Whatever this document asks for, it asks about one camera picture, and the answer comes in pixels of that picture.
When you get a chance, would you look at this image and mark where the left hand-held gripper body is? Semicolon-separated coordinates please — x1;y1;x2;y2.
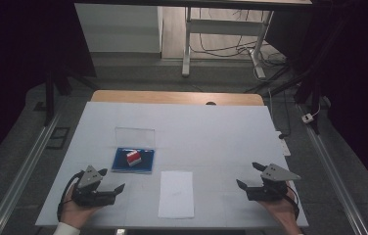
71;164;117;208

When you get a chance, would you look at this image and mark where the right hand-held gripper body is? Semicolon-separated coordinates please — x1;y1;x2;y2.
245;163;302;202

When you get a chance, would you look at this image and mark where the blue ink pad case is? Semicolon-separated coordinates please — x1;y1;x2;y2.
111;126;157;174

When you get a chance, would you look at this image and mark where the red and white stamp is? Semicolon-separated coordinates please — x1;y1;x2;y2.
125;149;142;167

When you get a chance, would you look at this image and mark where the person's right hand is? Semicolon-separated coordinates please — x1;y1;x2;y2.
258;185;304;235

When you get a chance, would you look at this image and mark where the person's left hand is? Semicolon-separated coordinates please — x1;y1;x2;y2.
59;184;104;230

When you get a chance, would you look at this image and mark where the white power strip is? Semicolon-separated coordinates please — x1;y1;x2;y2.
276;130;292;157

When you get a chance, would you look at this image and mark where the white paper sheet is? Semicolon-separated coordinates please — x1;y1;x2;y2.
158;170;196;219

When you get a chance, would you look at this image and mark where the large white table mat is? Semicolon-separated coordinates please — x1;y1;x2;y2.
34;101;309;228

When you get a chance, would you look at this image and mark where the black floor socket plate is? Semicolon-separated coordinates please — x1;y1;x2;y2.
46;126;71;151

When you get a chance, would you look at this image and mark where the black tripod stand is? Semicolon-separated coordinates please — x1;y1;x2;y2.
244;19;349;135

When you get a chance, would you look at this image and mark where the white cabinet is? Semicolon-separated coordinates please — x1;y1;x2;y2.
74;3;163;54

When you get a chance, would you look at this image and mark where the black curtain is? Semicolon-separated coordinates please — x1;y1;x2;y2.
0;0;97;177
266;0;368;204

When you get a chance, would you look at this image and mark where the white-legged desk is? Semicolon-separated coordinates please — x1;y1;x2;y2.
73;0;313;79

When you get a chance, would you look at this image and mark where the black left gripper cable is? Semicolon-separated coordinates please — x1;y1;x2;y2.
57;169;85;223

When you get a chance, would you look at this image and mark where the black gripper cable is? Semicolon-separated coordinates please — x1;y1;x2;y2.
286;182;301;220
57;169;85;223

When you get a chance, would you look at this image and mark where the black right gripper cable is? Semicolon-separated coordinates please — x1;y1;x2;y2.
286;182;301;220

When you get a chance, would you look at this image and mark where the aluminium floor rail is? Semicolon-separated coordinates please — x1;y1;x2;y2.
0;112;63;235
298;104;368;235

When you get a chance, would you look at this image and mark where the tangle of black floor cables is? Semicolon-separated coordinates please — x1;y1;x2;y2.
190;8;288;67

